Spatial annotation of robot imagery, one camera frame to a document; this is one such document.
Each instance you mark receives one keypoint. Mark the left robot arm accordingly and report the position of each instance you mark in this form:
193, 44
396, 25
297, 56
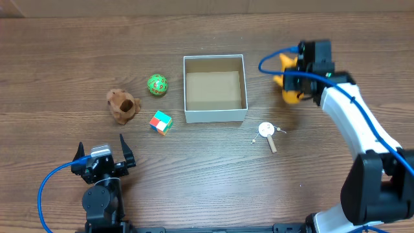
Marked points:
103, 201

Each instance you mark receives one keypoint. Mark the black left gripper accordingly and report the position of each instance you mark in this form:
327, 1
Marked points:
105, 166

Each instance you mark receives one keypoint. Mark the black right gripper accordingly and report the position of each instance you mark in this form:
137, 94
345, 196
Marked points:
292, 83

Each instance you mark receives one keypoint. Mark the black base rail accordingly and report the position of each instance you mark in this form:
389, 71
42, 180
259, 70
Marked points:
275, 228

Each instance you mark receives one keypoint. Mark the white cardboard box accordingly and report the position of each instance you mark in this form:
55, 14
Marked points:
214, 88

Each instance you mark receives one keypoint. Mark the brown plush capybara toy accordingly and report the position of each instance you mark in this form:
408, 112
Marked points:
122, 105

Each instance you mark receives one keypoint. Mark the small wooden rattle drum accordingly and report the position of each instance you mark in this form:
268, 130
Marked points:
266, 130

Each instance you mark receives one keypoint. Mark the colourful two-by-two puzzle cube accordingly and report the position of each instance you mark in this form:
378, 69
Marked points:
161, 123

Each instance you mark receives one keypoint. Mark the green patterned ball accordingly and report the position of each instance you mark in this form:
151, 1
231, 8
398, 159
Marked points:
157, 84

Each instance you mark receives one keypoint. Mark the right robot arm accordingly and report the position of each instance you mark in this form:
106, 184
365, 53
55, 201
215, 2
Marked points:
379, 186

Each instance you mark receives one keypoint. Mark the yellow rubber toy animal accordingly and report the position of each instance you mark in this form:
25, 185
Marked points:
290, 97

